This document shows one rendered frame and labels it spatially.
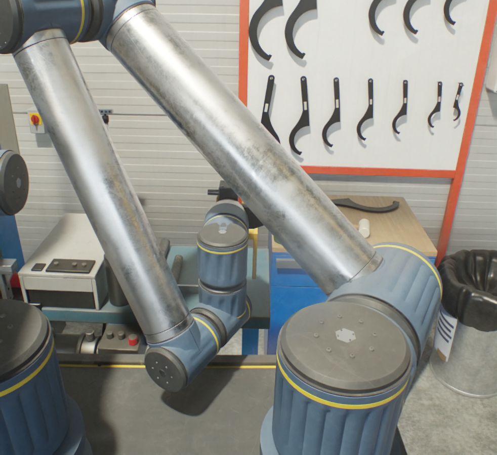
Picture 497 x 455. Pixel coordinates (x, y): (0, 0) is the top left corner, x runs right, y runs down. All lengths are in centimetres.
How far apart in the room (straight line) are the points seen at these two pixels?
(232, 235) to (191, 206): 235
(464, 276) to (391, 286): 195
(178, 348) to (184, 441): 19
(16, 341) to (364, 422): 51
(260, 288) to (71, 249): 63
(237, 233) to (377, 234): 134
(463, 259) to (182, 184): 180
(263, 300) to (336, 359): 89
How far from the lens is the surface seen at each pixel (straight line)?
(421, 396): 290
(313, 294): 225
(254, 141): 94
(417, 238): 232
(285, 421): 79
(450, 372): 292
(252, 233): 138
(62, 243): 171
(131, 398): 115
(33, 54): 94
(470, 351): 278
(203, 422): 109
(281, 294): 224
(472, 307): 258
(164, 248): 180
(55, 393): 85
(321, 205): 94
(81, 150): 92
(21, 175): 88
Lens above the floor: 200
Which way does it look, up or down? 26 degrees down
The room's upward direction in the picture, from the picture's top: 1 degrees clockwise
